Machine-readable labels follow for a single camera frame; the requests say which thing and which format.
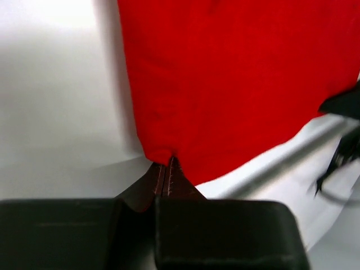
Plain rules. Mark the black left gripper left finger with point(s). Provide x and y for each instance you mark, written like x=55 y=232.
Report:
x=91 y=233

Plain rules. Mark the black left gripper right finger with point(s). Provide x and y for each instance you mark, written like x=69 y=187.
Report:
x=192 y=232

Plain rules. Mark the bright red t-shirt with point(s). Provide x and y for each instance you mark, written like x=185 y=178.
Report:
x=217 y=83

